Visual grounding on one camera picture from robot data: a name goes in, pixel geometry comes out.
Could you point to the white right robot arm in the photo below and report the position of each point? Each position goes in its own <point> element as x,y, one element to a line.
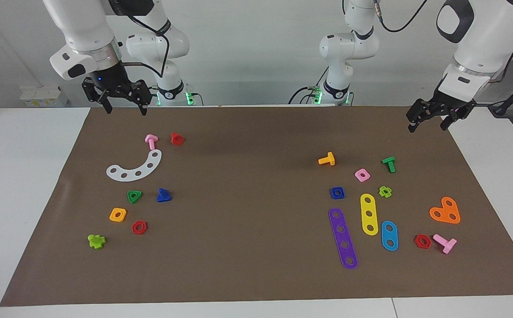
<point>84,35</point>

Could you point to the pink square toy nut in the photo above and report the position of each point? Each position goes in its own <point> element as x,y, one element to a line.
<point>366,173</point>

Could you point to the orange square toy nut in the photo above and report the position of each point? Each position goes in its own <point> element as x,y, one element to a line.
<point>113,218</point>

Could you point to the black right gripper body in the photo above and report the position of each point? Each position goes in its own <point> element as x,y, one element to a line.
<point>115,86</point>

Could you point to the orange heart hole plate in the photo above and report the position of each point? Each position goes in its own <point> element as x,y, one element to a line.
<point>445,212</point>

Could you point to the yellow three-hole plate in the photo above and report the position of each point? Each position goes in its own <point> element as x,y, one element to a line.
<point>368,207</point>

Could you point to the blue triangle toy screw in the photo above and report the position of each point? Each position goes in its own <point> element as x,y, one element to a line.
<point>164,196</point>

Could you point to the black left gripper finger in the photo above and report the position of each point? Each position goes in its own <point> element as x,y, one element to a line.
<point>412,125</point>
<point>446,123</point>

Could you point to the green triangle toy nut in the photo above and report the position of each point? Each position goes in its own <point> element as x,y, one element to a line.
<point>138,194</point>

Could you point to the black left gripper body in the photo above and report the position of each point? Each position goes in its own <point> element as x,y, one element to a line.
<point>444,105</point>

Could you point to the brown table mat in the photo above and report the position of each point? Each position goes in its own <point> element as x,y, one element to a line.
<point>247,229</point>

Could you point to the lime cross toy screw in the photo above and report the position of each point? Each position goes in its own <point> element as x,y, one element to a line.
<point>96,241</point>

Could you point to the white socket box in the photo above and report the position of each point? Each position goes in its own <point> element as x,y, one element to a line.
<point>44,97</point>

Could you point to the white curved hole plate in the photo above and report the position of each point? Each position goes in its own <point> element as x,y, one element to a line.
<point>144,170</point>

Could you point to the blue square toy nut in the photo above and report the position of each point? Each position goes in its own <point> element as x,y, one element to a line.
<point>332,196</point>

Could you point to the orange toy screw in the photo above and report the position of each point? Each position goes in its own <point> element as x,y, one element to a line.
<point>327,159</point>

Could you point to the lime cross toy nut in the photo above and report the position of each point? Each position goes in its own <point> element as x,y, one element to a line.
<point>381,191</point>

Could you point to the pink toy screw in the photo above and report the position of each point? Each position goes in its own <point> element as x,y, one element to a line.
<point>151,141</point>
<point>445,243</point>

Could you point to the red toy screw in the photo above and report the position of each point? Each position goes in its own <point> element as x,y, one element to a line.
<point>176,138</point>

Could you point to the blue two-hole plate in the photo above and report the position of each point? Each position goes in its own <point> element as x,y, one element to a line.
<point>389,236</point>

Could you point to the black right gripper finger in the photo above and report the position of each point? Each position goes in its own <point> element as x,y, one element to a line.
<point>107,106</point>
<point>143,107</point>

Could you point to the purple four-hole plate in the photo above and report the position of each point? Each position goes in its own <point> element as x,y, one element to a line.
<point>343,236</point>

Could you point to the green toy screw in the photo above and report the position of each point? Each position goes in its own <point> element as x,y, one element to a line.
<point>389,164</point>

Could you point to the red hexagon toy nut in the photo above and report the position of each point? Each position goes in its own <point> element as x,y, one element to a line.
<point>134,230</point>
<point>417,244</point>

